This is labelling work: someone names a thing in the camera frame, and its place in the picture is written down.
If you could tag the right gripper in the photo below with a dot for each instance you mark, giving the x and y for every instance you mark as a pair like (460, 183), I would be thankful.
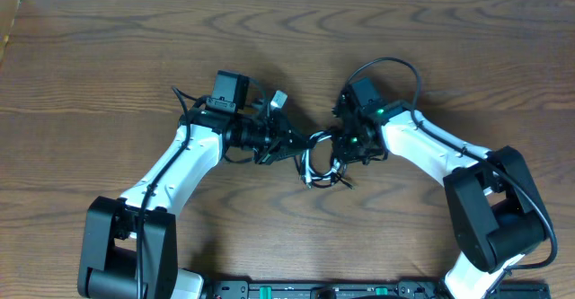
(345, 156)

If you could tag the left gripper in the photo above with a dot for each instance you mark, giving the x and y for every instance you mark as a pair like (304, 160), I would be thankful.
(278, 145)

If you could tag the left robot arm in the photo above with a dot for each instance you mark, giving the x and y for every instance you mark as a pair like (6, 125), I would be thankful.
(130, 242)

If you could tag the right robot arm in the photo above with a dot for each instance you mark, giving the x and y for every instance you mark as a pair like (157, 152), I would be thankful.
(497, 214)

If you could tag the cardboard box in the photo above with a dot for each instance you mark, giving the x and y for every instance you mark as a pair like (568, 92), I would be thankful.
(8, 11)

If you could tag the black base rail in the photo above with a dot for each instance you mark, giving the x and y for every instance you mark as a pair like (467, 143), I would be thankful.
(238, 289)

